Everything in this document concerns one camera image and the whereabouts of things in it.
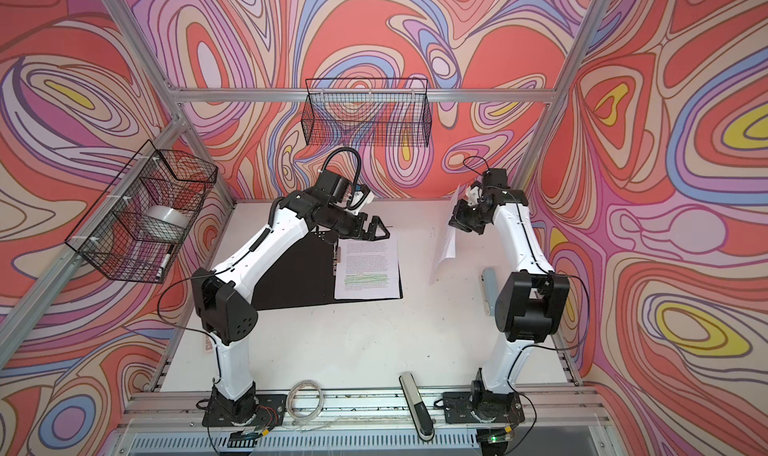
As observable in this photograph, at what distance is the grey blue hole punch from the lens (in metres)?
0.90

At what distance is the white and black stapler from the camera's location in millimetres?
689

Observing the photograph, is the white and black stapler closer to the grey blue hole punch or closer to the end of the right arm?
the grey blue hole punch

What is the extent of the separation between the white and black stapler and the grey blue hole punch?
1.04ft
